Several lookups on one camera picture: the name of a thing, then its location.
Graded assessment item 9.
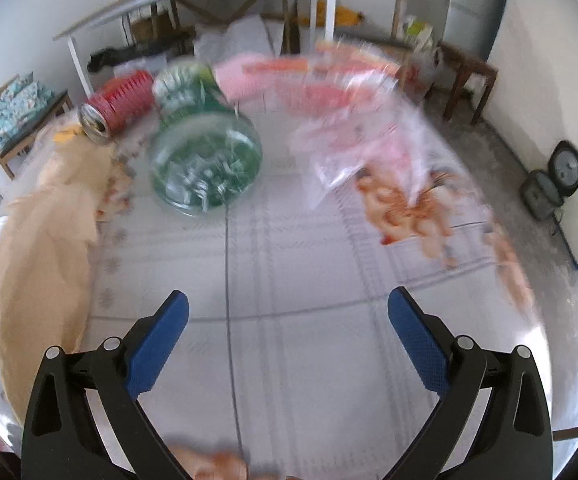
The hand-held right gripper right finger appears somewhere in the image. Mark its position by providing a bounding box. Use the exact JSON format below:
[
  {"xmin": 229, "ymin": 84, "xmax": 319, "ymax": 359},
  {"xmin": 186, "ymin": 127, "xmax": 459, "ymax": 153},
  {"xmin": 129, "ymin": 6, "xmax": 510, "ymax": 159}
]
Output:
[{"xmin": 384, "ymin": 287, "xmax": 554, "ymax": 480}]

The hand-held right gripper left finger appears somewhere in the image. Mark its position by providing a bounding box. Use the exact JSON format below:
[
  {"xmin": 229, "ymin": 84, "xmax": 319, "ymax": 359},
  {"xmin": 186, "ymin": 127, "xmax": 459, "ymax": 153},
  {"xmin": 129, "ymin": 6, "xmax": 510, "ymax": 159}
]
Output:
[{"xmin": 22, "ymin": 290, "xmax": 190, "ymax": 480}]

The beige snack bag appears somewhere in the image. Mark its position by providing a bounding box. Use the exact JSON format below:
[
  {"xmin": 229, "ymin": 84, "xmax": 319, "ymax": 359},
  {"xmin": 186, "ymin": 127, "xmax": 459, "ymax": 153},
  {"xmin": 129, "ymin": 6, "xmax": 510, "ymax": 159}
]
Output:
[{"xmin": 0, "ymin": 145, "xmax": 120, "ymax": 426}]

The green label plastic bottle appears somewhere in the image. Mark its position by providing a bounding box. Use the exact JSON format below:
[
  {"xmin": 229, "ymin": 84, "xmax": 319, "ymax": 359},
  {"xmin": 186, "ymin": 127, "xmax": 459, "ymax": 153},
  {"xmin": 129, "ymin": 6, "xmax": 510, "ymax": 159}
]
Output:
[{"xmin": 149, "ymin": 60, "xmax": 264, "ymax": 217}]

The clear red snack packet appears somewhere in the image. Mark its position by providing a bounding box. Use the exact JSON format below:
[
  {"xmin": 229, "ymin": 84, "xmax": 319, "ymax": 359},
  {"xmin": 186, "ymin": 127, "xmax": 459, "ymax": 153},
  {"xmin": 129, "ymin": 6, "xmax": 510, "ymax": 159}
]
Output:
[{"xmin": 289, "ymin": 40, "xmax": 444, "ymax": 211}]

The red drink can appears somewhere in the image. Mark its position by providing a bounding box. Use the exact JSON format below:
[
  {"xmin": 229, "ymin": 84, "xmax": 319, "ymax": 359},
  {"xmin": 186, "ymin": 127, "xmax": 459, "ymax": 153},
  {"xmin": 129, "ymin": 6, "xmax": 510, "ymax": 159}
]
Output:
[{"xmin": 78, "ymin": 70, "xmax": 157, "ymax": 146}]

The floral blanket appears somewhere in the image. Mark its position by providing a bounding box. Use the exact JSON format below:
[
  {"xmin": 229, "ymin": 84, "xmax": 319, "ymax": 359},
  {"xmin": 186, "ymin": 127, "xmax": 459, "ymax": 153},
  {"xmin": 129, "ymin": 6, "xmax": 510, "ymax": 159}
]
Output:
[{"xmin": 0, "ymin": 72, "xmax": 55, "ymax": 153}]

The black rice cooker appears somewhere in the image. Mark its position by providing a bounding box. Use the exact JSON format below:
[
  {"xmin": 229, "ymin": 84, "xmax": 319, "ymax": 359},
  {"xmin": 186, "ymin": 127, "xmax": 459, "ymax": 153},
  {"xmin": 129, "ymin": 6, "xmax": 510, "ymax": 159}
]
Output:
[{"xmin": 520, "ymin": 140, "xmax": 578, "ymax": 221}]

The wooden stool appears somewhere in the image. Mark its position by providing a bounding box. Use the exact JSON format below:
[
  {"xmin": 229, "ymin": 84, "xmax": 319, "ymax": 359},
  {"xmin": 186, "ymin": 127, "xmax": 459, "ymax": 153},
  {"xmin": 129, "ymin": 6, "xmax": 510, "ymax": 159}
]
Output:
[{"xmin": 439, "ymin": 42, "xmax": 498, "ymax": 126}]

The black bag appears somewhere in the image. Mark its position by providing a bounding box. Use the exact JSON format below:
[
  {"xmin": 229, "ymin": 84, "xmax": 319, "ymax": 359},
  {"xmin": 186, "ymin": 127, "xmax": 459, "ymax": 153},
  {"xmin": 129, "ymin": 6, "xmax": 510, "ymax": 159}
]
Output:
[{"xmin": 88, "ymin": 35, "xmax": 195, "ymax": 73}]

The white and yellow bag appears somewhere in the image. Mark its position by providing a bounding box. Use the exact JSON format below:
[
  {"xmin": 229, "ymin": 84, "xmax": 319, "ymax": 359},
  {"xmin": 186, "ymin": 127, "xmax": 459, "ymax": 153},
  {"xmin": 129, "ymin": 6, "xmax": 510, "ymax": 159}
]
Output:
[{"xmin": 403, "ymin": 15, "xmax": 442, "ymax": 101}]

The white plastic bag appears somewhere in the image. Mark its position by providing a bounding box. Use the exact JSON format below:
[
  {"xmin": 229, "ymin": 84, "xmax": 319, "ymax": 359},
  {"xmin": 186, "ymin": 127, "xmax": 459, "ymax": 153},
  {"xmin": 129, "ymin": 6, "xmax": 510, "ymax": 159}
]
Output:
[{"xmin": 194, "ymin": 12, "xmax": 282, "ymax": 61}]

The wooden armchair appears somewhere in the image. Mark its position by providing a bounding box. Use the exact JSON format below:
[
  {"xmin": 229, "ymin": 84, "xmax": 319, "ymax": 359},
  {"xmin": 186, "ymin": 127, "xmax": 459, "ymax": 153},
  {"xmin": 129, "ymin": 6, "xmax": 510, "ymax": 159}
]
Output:
[{"xmin": 339, "ymin": 0, "xmax": 410, "ymax": 46}]

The grey refrigerator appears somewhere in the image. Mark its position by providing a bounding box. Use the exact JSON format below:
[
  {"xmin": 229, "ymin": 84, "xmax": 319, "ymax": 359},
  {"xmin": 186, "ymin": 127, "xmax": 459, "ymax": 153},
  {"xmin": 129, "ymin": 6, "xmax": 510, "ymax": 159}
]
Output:
[{"xmin": 409, "ymin": 0, "xmax": 514, "ymax": 61}]

